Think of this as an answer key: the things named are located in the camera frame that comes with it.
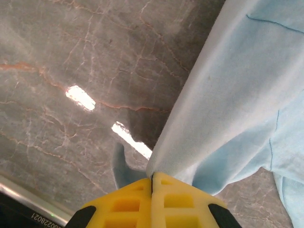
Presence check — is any light blue printed t-shirt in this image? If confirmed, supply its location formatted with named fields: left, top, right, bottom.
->
left=111, top=0, right=304, bottom=228

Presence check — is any wide aluminium mounting rail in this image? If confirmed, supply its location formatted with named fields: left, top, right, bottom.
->
left=0, top=171, right=75, bottom=219

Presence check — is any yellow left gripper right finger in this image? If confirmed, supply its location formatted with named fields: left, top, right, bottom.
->
left=152, top=172, right=243, bottom=228

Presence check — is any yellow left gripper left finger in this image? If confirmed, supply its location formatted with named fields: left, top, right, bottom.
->
left=64, top=178, right=152, bottom=228

